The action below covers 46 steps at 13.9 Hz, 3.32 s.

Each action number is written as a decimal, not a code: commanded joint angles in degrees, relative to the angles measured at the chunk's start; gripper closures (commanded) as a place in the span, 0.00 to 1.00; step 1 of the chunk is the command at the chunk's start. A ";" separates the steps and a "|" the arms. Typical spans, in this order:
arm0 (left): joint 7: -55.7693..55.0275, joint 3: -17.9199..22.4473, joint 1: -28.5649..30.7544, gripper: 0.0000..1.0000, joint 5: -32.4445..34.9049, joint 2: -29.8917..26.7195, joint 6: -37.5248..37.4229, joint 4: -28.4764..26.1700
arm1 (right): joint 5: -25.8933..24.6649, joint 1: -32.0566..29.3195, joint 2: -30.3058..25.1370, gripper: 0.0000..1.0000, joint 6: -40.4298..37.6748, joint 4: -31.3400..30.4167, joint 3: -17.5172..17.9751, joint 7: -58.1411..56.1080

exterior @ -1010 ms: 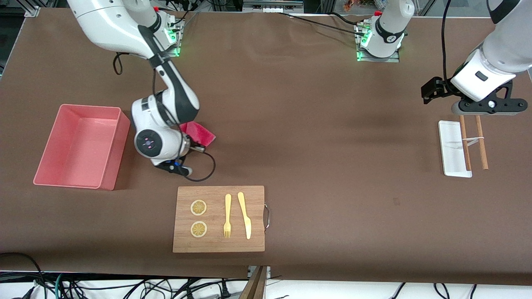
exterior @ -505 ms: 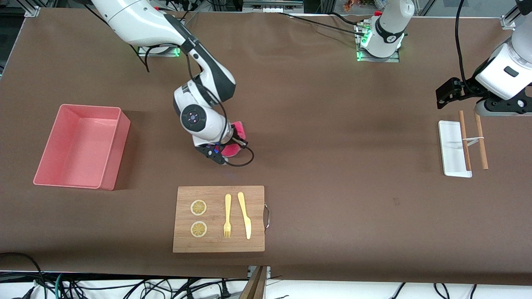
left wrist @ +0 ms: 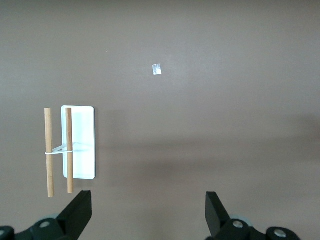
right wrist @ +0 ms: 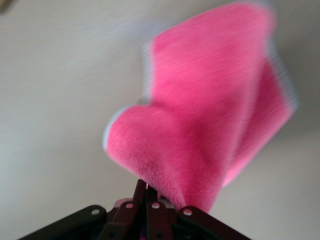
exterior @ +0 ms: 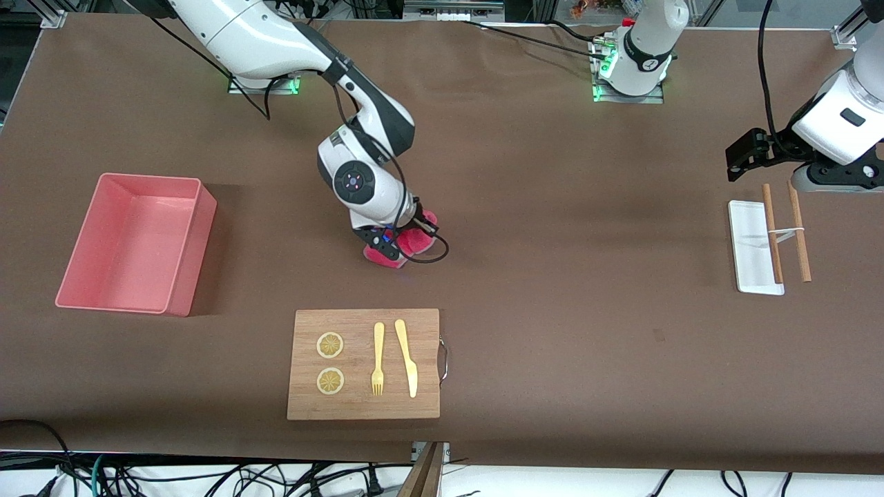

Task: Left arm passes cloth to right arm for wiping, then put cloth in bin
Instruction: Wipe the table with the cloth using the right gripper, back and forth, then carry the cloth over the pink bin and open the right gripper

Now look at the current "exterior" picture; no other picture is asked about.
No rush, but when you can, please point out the red cloth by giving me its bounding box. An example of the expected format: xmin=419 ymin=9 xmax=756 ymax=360
xmin=363 ymin=209 xmax=440 ymax=269

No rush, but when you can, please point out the wooden rack rod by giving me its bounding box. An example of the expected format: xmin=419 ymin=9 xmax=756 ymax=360
xmin=787 ymin=181 xmax=812 ymax=283
xmin=762 ymin=183 xmax=785 ymax=284

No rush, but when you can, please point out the white rack tray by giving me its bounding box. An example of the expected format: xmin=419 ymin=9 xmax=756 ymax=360
xmin=729 ymin=200 xmax=785 ymax=296

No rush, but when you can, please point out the yellow plastic fork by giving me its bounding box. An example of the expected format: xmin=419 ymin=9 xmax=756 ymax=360
xmin=371 ymin=322 xmax=385 ymax=397

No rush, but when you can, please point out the yellow plastic knife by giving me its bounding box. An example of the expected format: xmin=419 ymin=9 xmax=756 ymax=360
xmin=394 ymin=318 xmax=419 ymax=399

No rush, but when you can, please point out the silver device box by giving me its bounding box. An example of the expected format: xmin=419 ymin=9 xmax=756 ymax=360
xmin=404 ymin=0 xmax=505 ymax=21

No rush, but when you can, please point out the wooden beam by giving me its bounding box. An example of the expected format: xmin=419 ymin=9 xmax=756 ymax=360
xmin=397 ymin=442 xmax=446 ymax=497

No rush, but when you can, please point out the pink plastic bin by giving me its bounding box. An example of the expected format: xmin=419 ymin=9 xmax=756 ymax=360
xmin=55 ymin=173 xmax=218 ymax=318

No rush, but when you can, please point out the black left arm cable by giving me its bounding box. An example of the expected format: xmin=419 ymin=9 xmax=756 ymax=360
xmin=758 ymin=0 xmax=795 ymax=153

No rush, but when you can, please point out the aluminium frame profile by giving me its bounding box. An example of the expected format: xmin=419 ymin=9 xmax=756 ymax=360
xmin=21 ymin=0 xmax=68 ymax=29
xmin=832 ymin=0 xmax=872 ymax=50

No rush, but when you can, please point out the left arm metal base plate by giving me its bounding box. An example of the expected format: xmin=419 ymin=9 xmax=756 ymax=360
xmin=593 ymin=38 xmax=665 ymax=104

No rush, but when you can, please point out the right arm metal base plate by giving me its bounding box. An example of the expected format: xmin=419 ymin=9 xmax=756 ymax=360
xmin=228 ymin=69 xmax=302 ymax=95

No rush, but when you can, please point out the short black table cable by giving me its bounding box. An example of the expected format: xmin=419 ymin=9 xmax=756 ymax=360
xmin=549 ymin=19 xmax=600 ymax=43

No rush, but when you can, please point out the small metal table bracket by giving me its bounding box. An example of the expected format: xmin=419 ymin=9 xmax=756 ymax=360
xmin=412 ymin=442 xmax=451 ymax=465

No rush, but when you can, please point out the long black table cable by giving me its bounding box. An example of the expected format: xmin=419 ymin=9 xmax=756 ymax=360
xmin=459 ymin=19 xmax=612 ymax=64

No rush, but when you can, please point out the thick black looped cable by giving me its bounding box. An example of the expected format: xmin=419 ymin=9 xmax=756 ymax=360
xmin=0 ymin=418 xmax=77 ymax=497

